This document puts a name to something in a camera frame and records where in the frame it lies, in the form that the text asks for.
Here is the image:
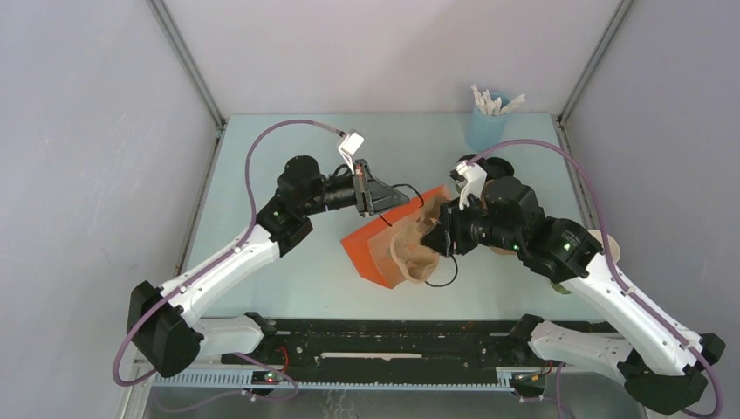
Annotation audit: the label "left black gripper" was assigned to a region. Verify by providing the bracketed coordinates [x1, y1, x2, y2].
[302, 160, 409, 218]

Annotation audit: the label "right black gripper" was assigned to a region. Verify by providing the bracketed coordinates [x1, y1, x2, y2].
[420, 191, 521, 258]

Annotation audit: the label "orange paper bag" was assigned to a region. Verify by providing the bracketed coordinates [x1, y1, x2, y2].
[340, 185, 451, 289]

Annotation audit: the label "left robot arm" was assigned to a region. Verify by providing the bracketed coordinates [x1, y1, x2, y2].
[127, 155, 410, 378]

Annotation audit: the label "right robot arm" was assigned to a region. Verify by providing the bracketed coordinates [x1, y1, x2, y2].
[421, 176, 725, 415]

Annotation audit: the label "light blue holder cup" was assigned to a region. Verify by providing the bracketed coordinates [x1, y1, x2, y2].
[465, 93, 509, 153]

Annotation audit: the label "white wrapped stirrer sticks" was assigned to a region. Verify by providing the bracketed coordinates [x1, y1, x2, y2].
[470, 84, 526, 117]

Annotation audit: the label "stack of paper cups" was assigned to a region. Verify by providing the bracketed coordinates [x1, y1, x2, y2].
[549, 229, 622, 296]

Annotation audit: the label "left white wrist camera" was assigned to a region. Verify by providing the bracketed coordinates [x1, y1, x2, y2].
[337, 130, 365, 173]

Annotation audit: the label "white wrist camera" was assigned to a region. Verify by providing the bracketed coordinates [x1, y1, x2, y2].
[450, 161, 487, 210]
[337, 130, 365, 173]

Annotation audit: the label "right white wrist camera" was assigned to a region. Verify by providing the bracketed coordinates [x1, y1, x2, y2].
[450, 161, 487, 210]

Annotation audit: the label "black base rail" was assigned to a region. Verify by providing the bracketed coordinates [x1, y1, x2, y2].
[135, 316, 661, 403]

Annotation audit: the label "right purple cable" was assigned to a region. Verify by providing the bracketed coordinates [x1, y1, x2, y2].
[468, 138, 725, 419]

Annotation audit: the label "purple cable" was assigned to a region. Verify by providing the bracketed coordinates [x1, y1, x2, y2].
[111, 120, 348, 415]
[468, 138, 725, 419]

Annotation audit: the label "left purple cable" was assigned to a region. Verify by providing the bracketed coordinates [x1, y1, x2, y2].
[111, 120, 348, 415]

